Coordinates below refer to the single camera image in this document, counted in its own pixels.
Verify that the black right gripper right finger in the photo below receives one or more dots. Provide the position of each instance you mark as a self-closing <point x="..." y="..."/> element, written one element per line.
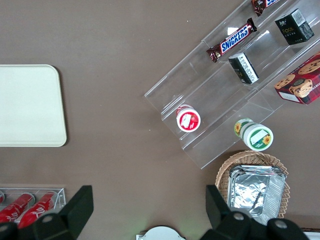
<point x="225" y="225"/>

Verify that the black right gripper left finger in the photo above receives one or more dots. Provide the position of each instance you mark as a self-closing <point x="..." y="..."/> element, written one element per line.
<point x="62" y="220"/>

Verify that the aluminium foil tray stack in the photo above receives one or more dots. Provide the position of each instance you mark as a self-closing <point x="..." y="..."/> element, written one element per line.
<point x="252" y="192"/>

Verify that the woven wicker basket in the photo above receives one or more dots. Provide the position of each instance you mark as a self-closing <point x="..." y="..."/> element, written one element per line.
<point x="252" y="157"/>

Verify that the cream plastic tray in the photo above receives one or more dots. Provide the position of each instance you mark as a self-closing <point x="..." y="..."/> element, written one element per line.
<point x="30" y="105"/>

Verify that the clear acrylic can holder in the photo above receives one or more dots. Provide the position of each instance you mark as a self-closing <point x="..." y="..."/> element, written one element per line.
<point x="61" y="197"/>

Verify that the red cola can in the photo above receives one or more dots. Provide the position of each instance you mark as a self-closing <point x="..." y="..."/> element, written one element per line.
<point x="37" y="210"/>
<point x="15" y="207"/>
<point x="1" y="197"/>

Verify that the green lid sunflower cup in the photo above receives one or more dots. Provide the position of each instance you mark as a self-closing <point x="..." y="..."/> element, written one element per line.
<point x="257" y="137"/>

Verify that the red lid yogurt cup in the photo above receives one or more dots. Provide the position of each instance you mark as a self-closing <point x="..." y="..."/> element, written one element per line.
<point x="188" y="121"/>

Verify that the clear acrylic tiered shelf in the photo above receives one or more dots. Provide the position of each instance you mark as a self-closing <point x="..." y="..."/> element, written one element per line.
<point x="212" y="100"/>

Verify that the small black carton box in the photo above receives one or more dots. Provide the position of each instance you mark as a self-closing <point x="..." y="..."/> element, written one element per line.
<point x="243" y="68"/>

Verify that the red chocolate chip cookie box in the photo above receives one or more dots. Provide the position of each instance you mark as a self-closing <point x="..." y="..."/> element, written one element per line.
<point x="302" y="82"/>

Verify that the Snickers chocolate bar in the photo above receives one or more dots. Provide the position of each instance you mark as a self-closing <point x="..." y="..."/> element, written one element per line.
<point x="260" y="5"/>
<point x="233" y="40"/>

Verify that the large black Face box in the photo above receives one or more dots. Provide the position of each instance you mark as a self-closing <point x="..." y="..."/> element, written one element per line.
<point x="292" y="30"/>

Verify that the white round mount disc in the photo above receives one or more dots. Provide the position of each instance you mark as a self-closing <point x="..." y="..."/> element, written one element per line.
<point x="161" y="233"/>

